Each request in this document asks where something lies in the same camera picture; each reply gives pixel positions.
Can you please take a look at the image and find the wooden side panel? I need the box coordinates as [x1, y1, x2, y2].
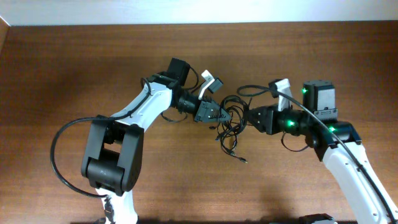
[0, 16, 10, 51]

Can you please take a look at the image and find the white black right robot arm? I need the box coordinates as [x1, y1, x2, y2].
[245, 79, 397, 223]

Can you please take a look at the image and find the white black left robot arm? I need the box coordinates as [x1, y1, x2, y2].
[81, 58, 231, 223]

